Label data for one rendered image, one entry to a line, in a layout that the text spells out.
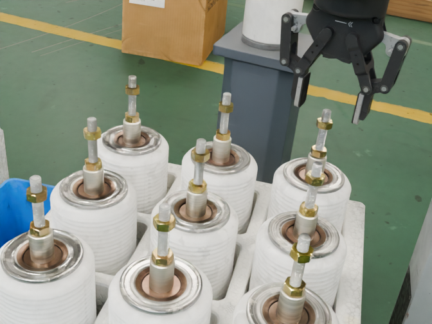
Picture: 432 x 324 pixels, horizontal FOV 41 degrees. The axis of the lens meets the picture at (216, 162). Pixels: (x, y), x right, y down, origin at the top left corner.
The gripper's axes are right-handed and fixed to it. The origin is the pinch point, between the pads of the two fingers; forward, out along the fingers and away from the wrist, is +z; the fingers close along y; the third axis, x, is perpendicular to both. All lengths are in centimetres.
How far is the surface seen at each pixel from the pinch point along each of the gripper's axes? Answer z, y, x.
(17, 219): 30, 43, 8
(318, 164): 1.2, -3.1, 11.8
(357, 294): 17.2, -9.7, 8.9
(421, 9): 31, 15, -167
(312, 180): 2.7, -3.1, 12.5
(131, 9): 22, 77, -69
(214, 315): 17.6, 2.3, 20.1
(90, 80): 35, 74, -48
